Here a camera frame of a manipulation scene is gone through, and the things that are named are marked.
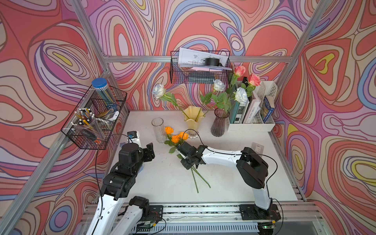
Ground pink rose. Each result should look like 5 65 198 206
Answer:
227 66 246 95
241 74 261 98

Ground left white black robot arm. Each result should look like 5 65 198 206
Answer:
87 143 155 235

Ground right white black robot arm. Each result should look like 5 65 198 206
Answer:
177 142 272 211

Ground orange rose right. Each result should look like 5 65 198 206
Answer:
176 129 211 193

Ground orange rose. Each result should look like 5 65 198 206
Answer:
176 129 211 193
164 132 199 193
165 126 174 135

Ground clear glass vase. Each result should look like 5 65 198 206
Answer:
151 117 167 144

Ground orange rose back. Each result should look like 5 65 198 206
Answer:
165 126 174 135

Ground orange rose left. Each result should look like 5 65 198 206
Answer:
164 132 199 193

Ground purple ribbed glass vase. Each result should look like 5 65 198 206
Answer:
211 108 230 137

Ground yellow ruffled glass vase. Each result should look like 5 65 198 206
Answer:
183 106 205 139

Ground green folder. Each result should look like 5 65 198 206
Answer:
229 100 240 124

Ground clear cup of pens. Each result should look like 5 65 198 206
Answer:
71 108 105 141

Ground white desktop file organizer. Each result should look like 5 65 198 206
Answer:
228 81 278 132

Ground white book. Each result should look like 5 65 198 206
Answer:
243 91 261 124

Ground blue lid pencil jar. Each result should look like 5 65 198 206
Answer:
92 78 118 112

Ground blue small box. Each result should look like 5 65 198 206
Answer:
260 96 275 123

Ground black tape roll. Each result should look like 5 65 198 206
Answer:
204 57 222 67

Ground white printed paper sheets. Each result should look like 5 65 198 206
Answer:
178 48 229 67

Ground black wire pen basket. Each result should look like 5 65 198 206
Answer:
61 86 127 150

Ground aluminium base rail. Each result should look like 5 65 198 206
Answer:
73 201 327 235

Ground black wire wall basket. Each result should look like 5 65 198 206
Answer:
169 50 233 85

